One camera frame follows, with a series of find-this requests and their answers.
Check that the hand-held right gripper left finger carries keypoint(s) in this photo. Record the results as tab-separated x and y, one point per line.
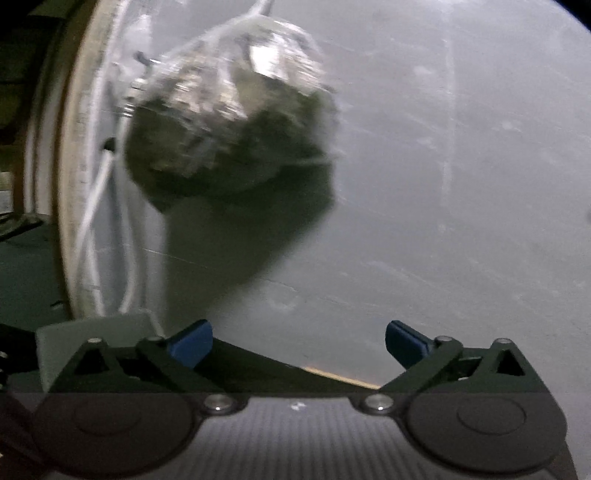
194	344

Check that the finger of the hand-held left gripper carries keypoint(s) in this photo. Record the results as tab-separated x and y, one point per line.
14	339

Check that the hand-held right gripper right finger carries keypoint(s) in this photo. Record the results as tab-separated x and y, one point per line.
406	344

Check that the wooden chopstick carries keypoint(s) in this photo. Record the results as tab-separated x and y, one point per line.
341	377

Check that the clear bag of dried leaves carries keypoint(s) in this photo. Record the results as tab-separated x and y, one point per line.
221	115

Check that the wooden door frame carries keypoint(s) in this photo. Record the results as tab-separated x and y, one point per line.
69	207

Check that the metal wall tap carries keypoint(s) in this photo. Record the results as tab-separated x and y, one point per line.
138	87

